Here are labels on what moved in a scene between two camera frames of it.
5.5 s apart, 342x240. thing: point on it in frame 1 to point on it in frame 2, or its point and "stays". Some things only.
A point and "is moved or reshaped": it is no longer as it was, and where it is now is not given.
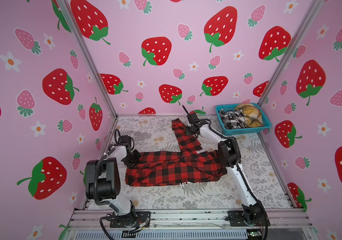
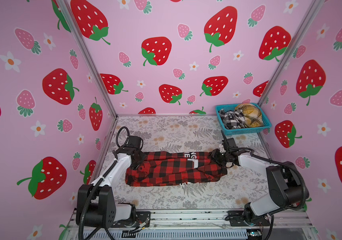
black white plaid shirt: (234, 119) stays
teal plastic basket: (267, 124) stays
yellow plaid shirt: (252, 115) stays
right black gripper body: (190, 131) to (219, 157)
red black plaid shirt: (175, 168) is moved or reshaped
